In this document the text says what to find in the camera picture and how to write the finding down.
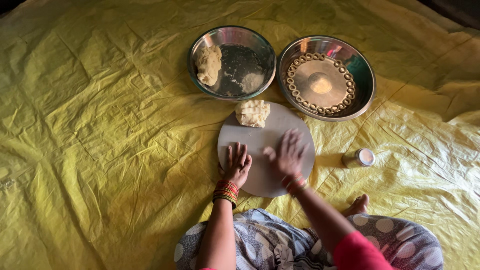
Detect dough lump with ridges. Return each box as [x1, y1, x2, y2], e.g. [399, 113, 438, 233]
[235, 99, 271, 128]

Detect pink sleeve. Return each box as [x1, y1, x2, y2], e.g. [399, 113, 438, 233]
[333, 230, 394, 270]

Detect yellow plastic sheet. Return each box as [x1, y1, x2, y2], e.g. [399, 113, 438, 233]
[0, 0, 480, 270]

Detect ring of small dough rings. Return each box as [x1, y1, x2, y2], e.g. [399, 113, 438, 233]
[286, 52, 356, 115]

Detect small steel bowl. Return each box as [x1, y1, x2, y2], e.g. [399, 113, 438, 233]
[187, 25, 277, 101]

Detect smooth dough lump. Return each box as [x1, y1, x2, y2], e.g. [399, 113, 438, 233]
[194, 45, 223, 86]

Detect red and gold left bangles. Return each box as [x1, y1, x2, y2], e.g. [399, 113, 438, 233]
[212, 179, 239, 210]

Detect grey polka dot garment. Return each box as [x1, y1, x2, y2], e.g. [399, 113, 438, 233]
[174, 208, 444, 270]

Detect large steel bowl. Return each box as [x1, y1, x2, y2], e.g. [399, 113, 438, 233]
[277, 35, 377, 122]

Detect round grey rolling board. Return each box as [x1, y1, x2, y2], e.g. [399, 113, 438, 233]
[217, 101, 316, 198]

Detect person's right hand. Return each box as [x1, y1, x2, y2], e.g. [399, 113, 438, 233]
[262, 128, 310, 182]

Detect red and gold bangles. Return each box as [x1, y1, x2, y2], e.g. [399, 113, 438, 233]
[212, 179, 239, 210]
[282, 172, 308, 196]

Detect person's left hand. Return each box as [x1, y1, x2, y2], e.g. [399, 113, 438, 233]
[218, 142, 253, 189]

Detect person's foot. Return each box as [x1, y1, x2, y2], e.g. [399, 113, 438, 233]
[340, 193, 370, 218]

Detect red and gold right bangles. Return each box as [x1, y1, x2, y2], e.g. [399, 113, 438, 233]
[282, 172, 308, 196]

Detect small steel tumbler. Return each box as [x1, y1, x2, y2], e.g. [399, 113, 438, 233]
[341, 148, 376, 169]

